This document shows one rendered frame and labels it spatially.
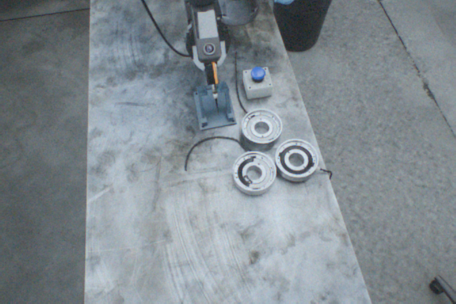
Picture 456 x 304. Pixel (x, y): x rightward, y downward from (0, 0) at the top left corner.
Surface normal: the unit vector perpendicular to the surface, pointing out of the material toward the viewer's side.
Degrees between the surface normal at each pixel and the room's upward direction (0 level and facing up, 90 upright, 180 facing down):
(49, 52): 0
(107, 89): 0
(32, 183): 0
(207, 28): 27
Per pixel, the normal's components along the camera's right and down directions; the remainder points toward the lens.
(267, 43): -0.03, -0.51
